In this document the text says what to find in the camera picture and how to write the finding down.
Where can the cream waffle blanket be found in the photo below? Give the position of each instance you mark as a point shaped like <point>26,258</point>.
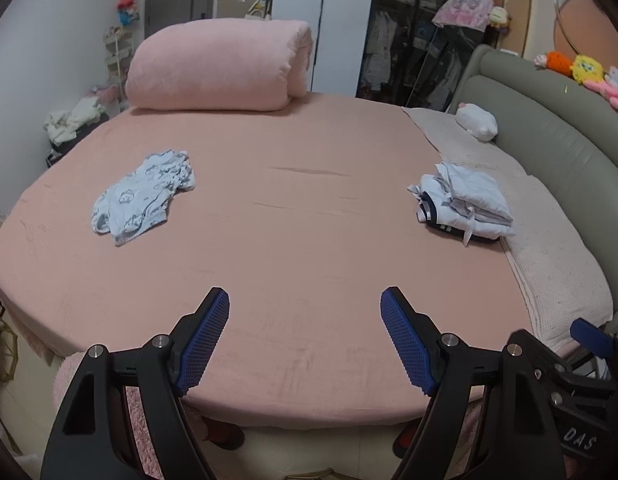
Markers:
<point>554,270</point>

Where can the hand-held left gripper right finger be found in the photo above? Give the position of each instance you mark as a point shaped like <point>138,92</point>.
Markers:
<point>409,342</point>

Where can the white wardrobe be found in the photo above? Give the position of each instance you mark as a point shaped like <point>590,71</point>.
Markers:
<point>339,25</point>

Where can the red and blue plush doll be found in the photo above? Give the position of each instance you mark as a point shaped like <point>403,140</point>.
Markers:
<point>128,10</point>

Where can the grey-green padded headboard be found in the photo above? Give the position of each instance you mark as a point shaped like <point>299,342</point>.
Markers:
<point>564,135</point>

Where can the pink plush toy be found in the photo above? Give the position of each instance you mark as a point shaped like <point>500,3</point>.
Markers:
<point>616,87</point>

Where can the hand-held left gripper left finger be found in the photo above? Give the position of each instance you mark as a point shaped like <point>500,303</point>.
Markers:
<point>204,342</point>

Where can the pink fluffy rug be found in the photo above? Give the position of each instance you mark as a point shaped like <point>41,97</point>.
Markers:
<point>68,367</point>

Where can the small beige plush toy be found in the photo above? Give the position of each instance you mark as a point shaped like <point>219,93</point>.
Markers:
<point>500,17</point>

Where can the rolled pink duvet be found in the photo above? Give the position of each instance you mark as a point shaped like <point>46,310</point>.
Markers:
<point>214,65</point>

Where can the pile of cream clothes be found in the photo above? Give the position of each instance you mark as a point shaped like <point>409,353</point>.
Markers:
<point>74,120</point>

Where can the pink bed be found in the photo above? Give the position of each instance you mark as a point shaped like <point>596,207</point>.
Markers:
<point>289,235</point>

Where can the yellow sponge plush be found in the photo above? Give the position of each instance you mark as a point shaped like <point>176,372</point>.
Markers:
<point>588,69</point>

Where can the pink printed cloth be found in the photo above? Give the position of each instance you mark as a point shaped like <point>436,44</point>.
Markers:
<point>464,10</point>

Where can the white pants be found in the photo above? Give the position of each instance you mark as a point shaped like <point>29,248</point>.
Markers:
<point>474,195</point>

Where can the grey patterned white garment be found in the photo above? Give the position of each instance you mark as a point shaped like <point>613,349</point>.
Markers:
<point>144,195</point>

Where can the black glass wardrobe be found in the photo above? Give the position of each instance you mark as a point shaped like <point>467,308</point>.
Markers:
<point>409,35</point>

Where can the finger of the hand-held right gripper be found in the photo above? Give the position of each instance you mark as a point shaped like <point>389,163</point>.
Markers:
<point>591,337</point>

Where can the white plush toy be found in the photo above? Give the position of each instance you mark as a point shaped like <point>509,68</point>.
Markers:
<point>479,122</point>

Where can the white shelf rack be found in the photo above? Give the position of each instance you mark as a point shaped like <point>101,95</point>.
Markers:
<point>116,65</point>

